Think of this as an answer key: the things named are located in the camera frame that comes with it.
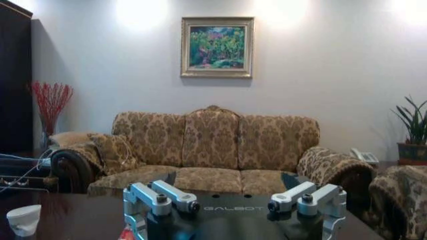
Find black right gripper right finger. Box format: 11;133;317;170
265;172;348;240

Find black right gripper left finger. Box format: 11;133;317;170
121;171;201;240

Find red wrapper scrap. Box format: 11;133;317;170
118;225;134;240

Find patterned beige throw cushion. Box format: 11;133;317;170
86;133;146;176

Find white desk telephone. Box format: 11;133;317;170
349;147;381;165

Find patterned beige three-seat sofa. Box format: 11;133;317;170
47;104;378;199

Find patterned beige armchair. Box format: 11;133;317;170
366;164;427;240

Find tan fur throw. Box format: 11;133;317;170
47;131;101;151

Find patterned ceramic plant pot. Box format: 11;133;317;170
394;141;427;166

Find crumpled white paper cup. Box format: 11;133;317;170
5;204;42;237

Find clear glass vase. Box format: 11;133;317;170
38;116;59;151

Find green leafy houseplant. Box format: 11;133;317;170
390;94;427;145

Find red decorative branches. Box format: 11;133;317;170
26;80;74;136

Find gold-framed garden painting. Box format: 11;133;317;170
178;16;256;80

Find dark wooden cabinet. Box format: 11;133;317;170
0;0;34;154

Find white cable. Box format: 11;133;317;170
0;149;54;194

